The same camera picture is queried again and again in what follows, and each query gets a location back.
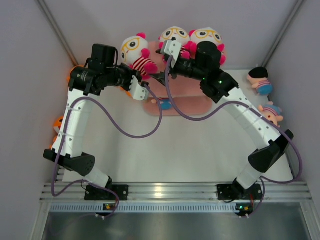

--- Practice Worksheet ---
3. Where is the pink panda plush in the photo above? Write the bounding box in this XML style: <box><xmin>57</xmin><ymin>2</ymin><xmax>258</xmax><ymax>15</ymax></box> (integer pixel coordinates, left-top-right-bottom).
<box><xmin>120</xmin><ymin>32</ymin><xmax>158</xmax><ymax>80</ymax></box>
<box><xmin>158</xmin><ymin>26</ymin><xmax>191</xmax><ymax>59</ymax></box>
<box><xmin>189</xmin><ymin>27</ymin><xmax>227</xmax><ymax>65</ymax></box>

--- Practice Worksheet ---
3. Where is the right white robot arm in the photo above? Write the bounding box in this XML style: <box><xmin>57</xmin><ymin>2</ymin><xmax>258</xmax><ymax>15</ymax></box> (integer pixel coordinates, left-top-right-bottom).
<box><xmin>152</xmin><ymin>40</ymin><xmax>294</xmax><ymax>201</ymax></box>

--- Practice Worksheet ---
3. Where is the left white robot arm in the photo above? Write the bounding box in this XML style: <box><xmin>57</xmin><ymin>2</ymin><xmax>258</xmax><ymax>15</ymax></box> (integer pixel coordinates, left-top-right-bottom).
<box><xmin>43</xmin><ymin>43</ymin><xmax>148</xmax><ymax>200</ymax></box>

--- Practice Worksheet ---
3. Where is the orange shark plush near shelf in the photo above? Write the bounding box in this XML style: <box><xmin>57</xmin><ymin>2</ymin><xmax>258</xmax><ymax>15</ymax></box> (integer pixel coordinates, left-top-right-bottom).
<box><xmin>118</xmin><ymin>86</ymin><xmax>132</xmax><ymax>98</ymax></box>

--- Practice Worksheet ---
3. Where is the doll plush on bottom shelf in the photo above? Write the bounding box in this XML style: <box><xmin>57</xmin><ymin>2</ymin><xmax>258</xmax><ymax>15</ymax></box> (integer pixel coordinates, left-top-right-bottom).
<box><xmin>151</xmin><ymin>98</ymin><xmax>173</xmax><ymax>111</ymax></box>

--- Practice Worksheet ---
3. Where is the pink three-tier shelf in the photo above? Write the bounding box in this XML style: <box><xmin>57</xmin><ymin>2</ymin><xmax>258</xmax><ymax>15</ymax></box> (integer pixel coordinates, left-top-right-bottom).
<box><xmin>142</xmin><ymin>41</ymin><xmax>213</xmax><ymax>116</ymax></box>

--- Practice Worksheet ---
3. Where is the orange shark plush back-left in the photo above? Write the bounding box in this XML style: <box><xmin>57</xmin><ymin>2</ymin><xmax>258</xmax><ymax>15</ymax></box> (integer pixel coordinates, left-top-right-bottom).
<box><xmin>66</xmin><ymin>66</ymin><xmax>76</xmax><ymax>83</ymax></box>

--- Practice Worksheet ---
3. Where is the black-haired doll plush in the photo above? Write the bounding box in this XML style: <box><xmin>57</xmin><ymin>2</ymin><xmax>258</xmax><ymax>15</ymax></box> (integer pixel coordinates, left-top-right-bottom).
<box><xmin>247</xmin><ymin>67</ymin><xmax>273</xmax><ymax>96</ymax></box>

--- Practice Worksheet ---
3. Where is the orange shark plush front-left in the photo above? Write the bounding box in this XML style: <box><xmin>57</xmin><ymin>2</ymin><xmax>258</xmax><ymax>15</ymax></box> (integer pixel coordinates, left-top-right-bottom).
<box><xmin>49</xmin><ymin>115</ymin><xmax>64</xmax><ymax>149</ymax></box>

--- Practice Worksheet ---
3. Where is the blue-hat doll plush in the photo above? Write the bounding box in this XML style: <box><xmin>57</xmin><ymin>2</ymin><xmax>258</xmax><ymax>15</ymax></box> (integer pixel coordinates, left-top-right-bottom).
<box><xmin>257</xmin><ymin>101</ymin><xmax>284</xmax><ymax>127</ymax></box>

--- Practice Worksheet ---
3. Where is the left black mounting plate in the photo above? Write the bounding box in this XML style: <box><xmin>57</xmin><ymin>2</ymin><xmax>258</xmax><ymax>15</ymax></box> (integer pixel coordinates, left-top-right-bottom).
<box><xmin>84</xmin><ymin>184</ymin><xmax>129</xmax><ymax>201</ymax></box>

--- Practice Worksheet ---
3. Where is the black mounting plate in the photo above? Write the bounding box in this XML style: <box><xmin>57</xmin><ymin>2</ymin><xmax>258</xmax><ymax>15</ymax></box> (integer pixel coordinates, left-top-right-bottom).
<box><xmin>84</xmin><ymin>184</ymin><xmax>129</xmax><ymax>201</ymax></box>
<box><xmin>217</xmin><ymin>183</ymin><xmax>263</xmax><ymax>202</ymax></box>

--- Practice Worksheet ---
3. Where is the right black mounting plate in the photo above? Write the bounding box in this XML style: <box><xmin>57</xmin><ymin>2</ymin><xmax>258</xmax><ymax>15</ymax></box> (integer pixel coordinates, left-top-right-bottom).
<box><xmin>217</xmin><ymin>183</ymin><xmax>263</xmax><ymax>202</ymax></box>

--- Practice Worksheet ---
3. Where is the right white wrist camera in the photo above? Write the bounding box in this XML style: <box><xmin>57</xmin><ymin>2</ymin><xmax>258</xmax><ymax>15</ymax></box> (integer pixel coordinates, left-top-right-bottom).
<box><xmin>160</xmin><ymin>39</ymin><xmax>182</xmax><ymax>62</ymax></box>

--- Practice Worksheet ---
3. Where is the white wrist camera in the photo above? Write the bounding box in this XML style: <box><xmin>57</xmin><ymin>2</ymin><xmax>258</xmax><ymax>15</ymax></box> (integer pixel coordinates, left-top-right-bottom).
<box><xmin>160</xmin><ymin>39</ymin><xmax>182</xmax><ymax>62</ymax></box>
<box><xmin>129</xmin><ymin>76</ymin><xmax>149</xmax><ymax>101</ymax></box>

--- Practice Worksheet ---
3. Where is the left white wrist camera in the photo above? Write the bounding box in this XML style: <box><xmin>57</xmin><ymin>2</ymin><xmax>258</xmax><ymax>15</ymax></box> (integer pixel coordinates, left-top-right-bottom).
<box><xmin>129</xmin><ymin>76</ymin><xmax>149</xmax><ymax>101</ymax></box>

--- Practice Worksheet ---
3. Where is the white slotted cable duct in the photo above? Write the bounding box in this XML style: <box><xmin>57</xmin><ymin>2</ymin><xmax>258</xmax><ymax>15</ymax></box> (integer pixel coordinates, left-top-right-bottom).
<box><xmin>50</xmin><ymin>202</ymin><xmax>251</xmax><ymax>214</ymax></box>

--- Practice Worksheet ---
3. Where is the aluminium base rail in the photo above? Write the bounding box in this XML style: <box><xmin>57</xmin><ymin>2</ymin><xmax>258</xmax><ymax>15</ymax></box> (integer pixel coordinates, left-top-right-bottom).
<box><xmin>39</xmin><ymin>182</ymin><xmax>313</xmax><ymax>203</ymax></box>

